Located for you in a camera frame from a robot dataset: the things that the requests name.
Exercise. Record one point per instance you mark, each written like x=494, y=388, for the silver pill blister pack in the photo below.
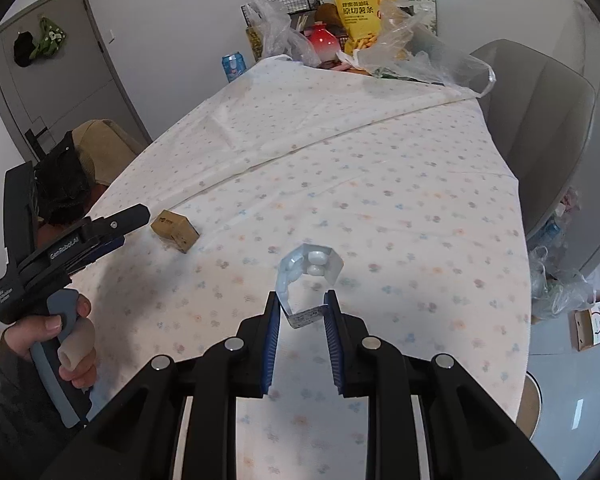
x=302, y=276

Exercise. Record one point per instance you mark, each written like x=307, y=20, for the green hanging cloth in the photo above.
x=52, y=40

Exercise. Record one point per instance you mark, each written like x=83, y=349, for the clear plastic bag on floor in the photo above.
x=556, y=292

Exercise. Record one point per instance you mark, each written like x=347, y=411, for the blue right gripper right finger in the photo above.
x=332, y=320

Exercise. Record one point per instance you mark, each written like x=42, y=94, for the small brown cardboard box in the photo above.
x=175, y=229

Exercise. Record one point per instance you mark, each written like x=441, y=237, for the clear plastic bag on table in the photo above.
x=407, y=48

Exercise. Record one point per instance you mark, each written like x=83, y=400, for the orange white cardboard box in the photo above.
x=587, y=324

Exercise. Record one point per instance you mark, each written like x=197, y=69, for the person's left hand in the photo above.
x=76, y=354

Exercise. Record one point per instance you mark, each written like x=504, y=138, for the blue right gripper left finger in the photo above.
x=268, y=355

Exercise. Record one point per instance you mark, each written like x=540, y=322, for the brown chair with clothes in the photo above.
x=77, y=171

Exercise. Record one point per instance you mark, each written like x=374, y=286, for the white round trash bin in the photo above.
x=530, y=408

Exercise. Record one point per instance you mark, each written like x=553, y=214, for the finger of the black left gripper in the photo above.
x=122, y=223

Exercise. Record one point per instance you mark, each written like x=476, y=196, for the blue drink can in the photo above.
x=233, y=65

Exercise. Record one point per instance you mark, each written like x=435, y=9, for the grey upholstered dining chair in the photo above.
x=539, y=113

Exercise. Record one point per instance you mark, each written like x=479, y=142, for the white refrigerator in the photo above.
x=584, y=230

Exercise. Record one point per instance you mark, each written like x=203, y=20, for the black hanging hat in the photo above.
x=24, y=49

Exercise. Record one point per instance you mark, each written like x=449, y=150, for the yellow snack bag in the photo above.
x=362, y=21

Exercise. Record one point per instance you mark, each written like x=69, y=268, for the floral white tablecloth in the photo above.
x=401, y=180

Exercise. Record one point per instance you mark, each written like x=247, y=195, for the grey door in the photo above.
x=39, y=103

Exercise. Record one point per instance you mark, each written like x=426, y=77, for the red white vase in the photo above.
x=326, y=45

